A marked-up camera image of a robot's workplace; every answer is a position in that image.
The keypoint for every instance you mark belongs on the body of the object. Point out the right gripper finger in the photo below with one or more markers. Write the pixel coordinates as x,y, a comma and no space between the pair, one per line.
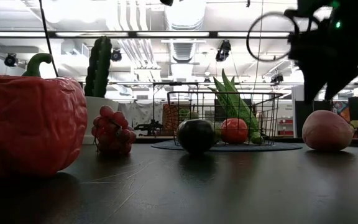
312,81
340,79

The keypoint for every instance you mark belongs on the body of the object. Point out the black tripod stand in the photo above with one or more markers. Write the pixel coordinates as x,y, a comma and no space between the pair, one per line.
149,127

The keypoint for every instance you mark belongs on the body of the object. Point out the black ceiling spotlight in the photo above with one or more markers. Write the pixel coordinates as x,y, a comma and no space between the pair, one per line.
223,50
116,55
277,78
11,59

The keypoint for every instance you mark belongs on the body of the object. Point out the black overhead frame bar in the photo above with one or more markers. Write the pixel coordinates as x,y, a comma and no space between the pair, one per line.
129,34

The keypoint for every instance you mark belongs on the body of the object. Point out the purple grape bunch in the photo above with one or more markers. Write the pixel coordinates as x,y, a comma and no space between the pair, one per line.
112,130

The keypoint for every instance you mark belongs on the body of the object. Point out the green cactus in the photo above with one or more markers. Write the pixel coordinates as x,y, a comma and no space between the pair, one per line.
99,68

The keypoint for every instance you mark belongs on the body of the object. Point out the red bell pepper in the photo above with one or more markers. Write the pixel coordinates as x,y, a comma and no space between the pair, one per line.
26,124

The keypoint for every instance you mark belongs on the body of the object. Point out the orange mesh crate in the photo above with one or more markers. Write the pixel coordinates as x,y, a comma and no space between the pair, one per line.
169,119

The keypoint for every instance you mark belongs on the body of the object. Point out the dark purple plum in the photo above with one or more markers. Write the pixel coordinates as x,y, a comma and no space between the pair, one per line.
196,137

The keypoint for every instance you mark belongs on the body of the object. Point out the pink peach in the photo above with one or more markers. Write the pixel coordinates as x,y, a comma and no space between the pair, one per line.
326,130

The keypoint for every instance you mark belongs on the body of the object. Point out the white shelf with red bins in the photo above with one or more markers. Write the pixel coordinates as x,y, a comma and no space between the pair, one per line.
286,124

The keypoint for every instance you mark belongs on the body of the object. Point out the green leafy vegetable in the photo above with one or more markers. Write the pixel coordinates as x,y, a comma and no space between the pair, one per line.
236,102

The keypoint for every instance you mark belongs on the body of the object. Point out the round dark blue placemat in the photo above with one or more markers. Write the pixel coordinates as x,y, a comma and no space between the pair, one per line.
259,147

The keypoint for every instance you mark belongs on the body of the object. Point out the white draped cloth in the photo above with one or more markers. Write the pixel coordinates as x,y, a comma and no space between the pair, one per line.
141,112

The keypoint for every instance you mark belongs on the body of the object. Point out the red apple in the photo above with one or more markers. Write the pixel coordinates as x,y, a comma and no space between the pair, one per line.
234,131

